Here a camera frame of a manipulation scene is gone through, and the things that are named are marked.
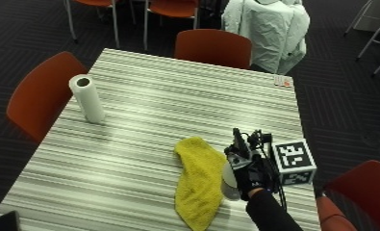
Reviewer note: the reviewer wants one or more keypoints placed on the black phone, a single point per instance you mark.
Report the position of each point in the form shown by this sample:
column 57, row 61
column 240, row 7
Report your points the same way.
column 5, row 222

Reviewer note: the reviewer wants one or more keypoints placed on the grey metal chair frame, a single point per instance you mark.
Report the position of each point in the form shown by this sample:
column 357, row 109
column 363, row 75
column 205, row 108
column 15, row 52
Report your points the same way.
column 375, row 38

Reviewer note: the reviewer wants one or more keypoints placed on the red chair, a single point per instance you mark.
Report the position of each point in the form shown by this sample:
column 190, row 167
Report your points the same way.
column 213, row 48
column 95, row 2
column 172, row 7
column 44, row 93
column 366, row 189

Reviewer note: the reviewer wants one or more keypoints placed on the white marker cube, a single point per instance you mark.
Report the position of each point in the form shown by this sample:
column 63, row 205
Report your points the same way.
column 294, row 160

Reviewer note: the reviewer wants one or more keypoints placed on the white jacket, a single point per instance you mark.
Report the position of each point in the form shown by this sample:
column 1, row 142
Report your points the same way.
column 270, row 29

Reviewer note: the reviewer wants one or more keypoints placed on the small white card packet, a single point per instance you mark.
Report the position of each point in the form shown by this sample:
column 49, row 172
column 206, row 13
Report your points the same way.
column 283, row 81

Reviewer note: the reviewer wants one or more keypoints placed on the white paper towel roll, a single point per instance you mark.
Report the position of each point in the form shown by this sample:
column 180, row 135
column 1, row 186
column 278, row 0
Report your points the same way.
column 88, row 99

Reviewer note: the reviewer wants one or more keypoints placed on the yellow towel cloth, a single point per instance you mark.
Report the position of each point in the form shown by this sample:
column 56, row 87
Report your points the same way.
column 198, row 179

